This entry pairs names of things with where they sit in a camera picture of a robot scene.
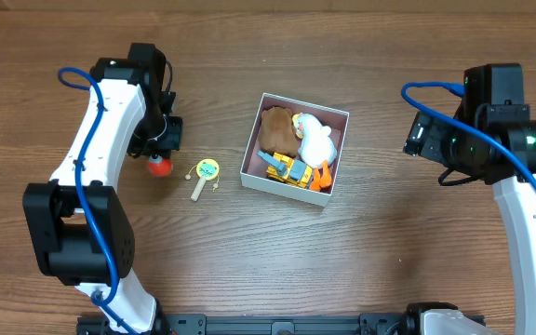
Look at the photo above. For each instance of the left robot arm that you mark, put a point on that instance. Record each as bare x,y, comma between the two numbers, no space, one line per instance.
79,229

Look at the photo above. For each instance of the white plush duck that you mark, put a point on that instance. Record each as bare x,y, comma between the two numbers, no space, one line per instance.
317,149

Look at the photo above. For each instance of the red toy ball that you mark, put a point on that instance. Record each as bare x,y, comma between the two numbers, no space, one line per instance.
158,166

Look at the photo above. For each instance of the white square cardboard box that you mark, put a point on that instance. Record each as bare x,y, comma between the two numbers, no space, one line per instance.
253,170

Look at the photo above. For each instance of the wooden rattle drum toy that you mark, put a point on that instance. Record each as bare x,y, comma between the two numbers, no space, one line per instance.
206,170

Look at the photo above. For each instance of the brown plush toy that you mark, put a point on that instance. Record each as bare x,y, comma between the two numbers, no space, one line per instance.
277,133

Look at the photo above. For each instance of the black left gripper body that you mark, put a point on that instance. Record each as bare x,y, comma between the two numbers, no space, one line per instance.
167,140

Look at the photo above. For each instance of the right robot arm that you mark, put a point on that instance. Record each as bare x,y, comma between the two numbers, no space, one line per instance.
491,138

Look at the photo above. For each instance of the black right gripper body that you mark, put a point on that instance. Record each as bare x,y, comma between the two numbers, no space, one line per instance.
432,140

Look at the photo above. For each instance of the yellow toy truck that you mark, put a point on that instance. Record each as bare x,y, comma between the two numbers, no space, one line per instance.
287,170

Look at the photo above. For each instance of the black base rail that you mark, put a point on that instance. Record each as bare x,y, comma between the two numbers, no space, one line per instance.
364,324

